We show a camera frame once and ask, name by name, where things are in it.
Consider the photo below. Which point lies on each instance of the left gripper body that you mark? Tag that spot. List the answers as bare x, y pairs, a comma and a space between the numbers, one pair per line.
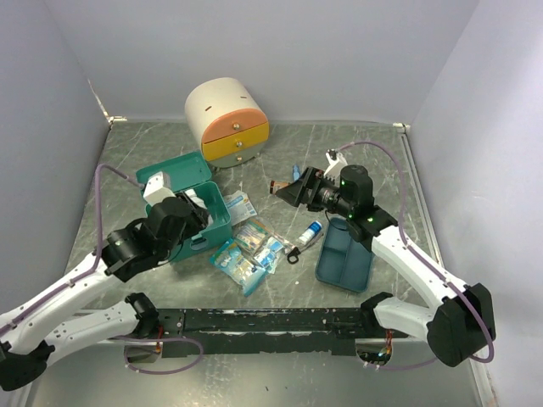
198, 221

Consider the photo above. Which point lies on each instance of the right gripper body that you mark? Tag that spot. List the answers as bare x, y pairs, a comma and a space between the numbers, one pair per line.
324, 194

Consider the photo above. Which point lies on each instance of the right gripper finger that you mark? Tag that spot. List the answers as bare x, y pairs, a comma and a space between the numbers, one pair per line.
294, 186
295, 199

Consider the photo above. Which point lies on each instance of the brown bottle orange cap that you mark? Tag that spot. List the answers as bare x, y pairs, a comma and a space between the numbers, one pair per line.
275, 186

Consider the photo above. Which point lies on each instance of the blue cotton ball bag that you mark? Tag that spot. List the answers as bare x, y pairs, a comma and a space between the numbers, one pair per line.
230, 259

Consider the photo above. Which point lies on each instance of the teal medicine box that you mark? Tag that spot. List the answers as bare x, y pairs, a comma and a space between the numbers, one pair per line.
190, 176

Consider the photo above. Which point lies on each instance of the white plastic bottle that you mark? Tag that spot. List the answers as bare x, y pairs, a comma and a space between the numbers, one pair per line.
198, 201

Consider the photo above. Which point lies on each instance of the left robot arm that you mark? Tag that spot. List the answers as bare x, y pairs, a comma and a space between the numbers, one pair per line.
46, 329

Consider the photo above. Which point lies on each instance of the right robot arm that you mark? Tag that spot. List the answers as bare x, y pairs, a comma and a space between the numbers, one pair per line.
455, 321

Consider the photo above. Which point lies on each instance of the blue plastic vial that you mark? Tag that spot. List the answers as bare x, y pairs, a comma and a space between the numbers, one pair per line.
296, 172

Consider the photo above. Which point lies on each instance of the elastic bandage roll in bag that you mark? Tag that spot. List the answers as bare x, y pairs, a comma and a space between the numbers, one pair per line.
310, 233

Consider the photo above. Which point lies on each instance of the white blue gauze packet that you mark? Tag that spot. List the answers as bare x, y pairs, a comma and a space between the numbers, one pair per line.
239, 207

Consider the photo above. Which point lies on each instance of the cotton swab packet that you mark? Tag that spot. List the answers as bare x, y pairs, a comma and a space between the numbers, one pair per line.
252, 235

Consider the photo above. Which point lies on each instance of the black clip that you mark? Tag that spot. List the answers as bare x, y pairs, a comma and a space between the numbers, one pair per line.
293, 256

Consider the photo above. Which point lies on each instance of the small blue white packets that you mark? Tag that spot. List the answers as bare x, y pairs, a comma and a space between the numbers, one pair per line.
268, 254

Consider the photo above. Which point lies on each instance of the blue divided tray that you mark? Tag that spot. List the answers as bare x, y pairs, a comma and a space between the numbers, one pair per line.
343, 263

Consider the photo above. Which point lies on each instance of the round mini drawer cabinet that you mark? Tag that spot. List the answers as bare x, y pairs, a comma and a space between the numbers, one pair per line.
226, 122

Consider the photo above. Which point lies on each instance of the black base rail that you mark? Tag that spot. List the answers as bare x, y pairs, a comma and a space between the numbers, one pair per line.
337, 331

